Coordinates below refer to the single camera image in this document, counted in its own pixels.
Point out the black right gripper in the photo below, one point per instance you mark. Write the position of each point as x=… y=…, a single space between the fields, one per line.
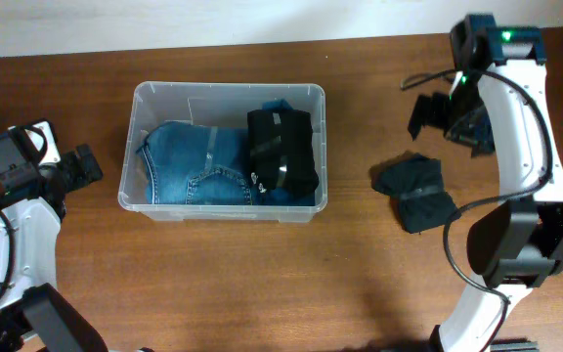
x=424 y=112

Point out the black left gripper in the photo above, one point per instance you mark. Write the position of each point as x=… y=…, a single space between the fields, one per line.
x=78 y=175

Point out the black garment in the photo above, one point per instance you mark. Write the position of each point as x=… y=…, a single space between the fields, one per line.
x=281 y=146
x=416 y=186

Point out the dark blue jeans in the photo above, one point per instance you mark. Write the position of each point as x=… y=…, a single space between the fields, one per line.
x=196 y=165

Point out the blue shirt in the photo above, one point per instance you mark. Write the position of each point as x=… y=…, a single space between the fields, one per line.
x=286 y=198

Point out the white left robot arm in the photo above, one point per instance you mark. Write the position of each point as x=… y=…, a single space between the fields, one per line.
x=30 y=304

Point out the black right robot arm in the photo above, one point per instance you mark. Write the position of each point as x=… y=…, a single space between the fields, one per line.
x=497 y=104

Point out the clear plastic storage bin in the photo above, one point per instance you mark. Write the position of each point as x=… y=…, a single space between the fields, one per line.
x=221 y=105

